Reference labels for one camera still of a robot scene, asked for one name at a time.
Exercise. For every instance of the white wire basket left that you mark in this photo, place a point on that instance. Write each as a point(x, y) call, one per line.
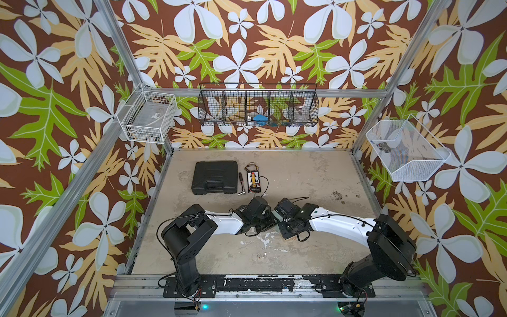
point(146, 115)

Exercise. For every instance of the chrome ratchet wrench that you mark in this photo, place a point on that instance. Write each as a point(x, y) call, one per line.
point(241, 180)

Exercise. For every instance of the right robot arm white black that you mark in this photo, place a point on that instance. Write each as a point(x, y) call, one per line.
point(391, 251)

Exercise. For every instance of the blue object in basket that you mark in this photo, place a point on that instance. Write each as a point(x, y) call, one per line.
point(261, 120)

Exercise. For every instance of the white mesh basket right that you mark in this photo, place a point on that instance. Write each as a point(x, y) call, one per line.
point(416, 154)

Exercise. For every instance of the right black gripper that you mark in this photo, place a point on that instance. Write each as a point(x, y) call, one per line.
point(283, 232)

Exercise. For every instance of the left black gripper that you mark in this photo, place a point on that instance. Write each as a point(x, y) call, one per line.
point(270, 221)

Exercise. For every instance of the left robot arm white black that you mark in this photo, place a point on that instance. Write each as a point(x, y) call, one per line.
point(185, 236)

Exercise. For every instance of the black charging board yellow connectors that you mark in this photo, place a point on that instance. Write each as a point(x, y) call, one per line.
point(253, 178)

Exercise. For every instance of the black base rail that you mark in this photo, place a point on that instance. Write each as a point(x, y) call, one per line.
point(327, 285)

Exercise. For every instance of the teal jewelry box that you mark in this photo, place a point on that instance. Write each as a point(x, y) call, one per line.
point(278, 216)

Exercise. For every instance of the black plastic tool case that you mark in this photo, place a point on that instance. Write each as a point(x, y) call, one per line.
point(211, 177)

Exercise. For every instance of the black wire basket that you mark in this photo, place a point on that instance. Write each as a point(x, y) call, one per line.
point(285, 104)

